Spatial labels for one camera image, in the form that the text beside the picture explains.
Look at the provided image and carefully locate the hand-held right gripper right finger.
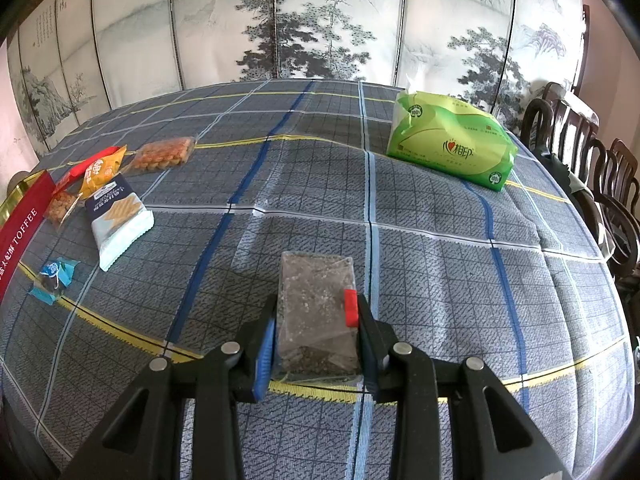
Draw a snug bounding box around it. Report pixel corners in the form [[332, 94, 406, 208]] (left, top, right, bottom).
[[344, 290, 573, 480]]

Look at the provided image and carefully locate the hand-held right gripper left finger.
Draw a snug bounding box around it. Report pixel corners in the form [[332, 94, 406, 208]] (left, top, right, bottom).
[[60, 294, 278, 480]]

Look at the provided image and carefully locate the clear packet of grey snack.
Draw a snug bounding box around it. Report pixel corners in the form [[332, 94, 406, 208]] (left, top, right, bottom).
[[276, 252, 362, 378]]

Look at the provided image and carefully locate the white and blue wafer packet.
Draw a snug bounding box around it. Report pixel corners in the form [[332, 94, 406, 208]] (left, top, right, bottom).
[[84, 172, 155, 272]]

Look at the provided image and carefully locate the blue candy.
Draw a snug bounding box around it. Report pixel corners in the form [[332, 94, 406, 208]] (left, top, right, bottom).
[[31, 257, 80, 306]]

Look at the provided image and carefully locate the red packet of nuts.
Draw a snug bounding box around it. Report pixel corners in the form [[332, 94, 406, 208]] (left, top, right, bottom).
[[44, 146, 126, 226]]

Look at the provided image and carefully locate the red rectangular box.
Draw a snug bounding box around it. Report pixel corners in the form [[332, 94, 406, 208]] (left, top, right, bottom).
[[0, 170, 56, 306]]

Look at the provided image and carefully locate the clear tray of orange snacks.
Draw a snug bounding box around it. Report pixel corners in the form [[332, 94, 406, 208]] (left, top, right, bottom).
[[122, 136, 197, 175]]

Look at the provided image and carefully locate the grey checked tablecloth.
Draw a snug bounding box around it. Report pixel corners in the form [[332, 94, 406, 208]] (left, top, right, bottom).
[[0, 79, 632, 480]]

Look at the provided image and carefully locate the green tissue pack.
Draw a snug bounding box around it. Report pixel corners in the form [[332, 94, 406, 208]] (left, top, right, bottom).
[[386, 76, 518, 193]]

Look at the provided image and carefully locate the orange snack packet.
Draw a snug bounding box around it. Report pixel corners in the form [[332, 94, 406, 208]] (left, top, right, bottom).
[[80, 152, 128, 200]]

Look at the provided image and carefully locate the painted folding screen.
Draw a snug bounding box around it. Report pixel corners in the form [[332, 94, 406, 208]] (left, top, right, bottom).
[[0, 0, 586, 158]]

